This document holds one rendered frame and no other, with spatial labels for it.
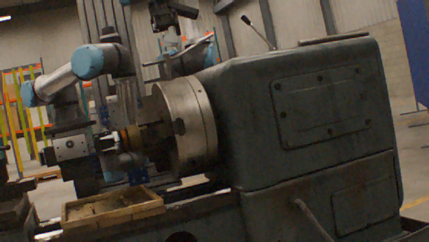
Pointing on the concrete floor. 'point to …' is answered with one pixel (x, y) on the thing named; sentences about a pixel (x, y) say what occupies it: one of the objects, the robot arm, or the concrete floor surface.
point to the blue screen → (417, 49)
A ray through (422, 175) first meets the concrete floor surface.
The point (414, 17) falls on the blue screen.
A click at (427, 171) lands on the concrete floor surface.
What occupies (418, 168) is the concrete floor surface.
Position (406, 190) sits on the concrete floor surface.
